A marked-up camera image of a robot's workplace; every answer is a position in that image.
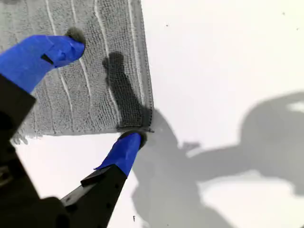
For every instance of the grey striped towel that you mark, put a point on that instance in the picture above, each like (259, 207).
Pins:
(71, 99)

